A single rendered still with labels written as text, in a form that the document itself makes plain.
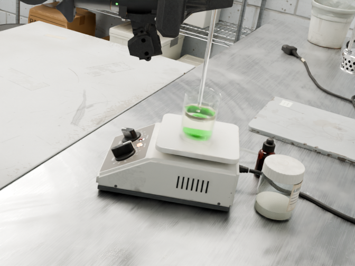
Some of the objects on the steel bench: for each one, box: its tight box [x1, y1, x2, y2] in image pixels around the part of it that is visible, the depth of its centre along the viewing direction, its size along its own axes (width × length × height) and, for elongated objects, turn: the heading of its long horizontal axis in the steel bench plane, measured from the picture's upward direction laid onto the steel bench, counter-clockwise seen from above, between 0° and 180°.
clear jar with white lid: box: [254, 155, 305, 221], centre depth 80 cm, size 6×6×8 cm
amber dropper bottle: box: [254, 138, 276, 178], centre depth 89 cm, size 3×3×7 cm
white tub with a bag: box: [307, 0, 355, 49], centre depth 169 cm, size 14×14×21 cm
